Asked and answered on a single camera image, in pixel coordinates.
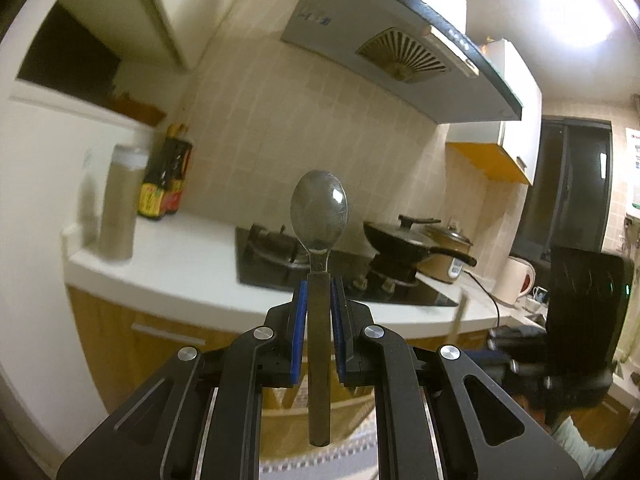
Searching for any yellow plastic utensil basket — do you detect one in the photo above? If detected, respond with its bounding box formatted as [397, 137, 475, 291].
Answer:
[260, 385, 378, 461]

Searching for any person's right forearm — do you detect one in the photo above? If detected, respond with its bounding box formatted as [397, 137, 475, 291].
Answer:
[550, 416, 618, 480]

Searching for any wooden chopstick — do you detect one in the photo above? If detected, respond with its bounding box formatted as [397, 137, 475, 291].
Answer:
[450, 292, 470, 346]

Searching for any white and orange wall cabinet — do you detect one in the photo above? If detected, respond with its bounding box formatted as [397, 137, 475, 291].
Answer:
[445, 39, 543, 186]

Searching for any beige rice cooker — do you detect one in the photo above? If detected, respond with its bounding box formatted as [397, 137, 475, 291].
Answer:
[417, 224, 473, 286]

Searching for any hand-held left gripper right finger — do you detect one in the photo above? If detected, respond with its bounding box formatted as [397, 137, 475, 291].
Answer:
[331, 276, 586, 480]

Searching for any wooden base cabinet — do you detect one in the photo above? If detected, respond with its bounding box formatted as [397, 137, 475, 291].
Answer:
[65, 285, 496, 456]

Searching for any brown cardboard box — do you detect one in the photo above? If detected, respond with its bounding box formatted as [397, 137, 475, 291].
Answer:
[112, 95, 167, 126]

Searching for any metal spoon with handle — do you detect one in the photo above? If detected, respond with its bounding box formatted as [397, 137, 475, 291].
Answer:
[290, 169, 349, 447]

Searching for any bright ceiling light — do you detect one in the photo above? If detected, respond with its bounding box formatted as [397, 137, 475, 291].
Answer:
[515, 0, 616, 51]

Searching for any white wall poster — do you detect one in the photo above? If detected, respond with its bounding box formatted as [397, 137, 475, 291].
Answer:
[625, 127, 640, 211]

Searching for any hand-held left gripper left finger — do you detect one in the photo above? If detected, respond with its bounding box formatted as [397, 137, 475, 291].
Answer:
[55, 280, 308, 480]

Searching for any black wok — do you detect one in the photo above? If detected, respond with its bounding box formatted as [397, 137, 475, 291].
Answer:
[362, 221, 478, 267]

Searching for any grey range hood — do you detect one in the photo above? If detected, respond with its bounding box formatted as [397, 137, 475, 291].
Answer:
[280, 0, 526, 123]

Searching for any white open wall cabinet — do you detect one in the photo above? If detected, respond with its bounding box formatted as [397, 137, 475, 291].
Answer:
[15, 0, 196, 116]

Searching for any black power cable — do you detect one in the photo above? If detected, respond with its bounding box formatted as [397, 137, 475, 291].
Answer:
[462, 270, 501, 331]

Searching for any dark window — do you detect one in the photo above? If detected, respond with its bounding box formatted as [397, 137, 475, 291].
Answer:
[510, 116, 613, 261]

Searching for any black gas stove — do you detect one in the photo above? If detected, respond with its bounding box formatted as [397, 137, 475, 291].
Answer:
[235, 224, 460, 307]

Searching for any metal cabinet handle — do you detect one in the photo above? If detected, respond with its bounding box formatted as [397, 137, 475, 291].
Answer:
[131, 322, 207, 347]

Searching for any slim dark sauce bottle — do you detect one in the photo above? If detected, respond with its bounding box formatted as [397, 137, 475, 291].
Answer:
[137, 135, 176, 222]

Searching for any wide dark sauce bottle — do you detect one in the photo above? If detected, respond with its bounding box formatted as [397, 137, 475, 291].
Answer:
[162, 124, 195, 215]

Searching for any tall beige canister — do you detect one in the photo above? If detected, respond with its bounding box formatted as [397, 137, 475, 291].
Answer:
[97, 142, 150, 262]

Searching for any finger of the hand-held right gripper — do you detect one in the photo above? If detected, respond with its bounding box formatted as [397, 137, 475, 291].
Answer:
[486, 326, 531, 356]

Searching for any white electric kettle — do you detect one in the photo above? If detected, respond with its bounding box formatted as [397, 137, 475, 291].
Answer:
[494, 256, 537, 307]

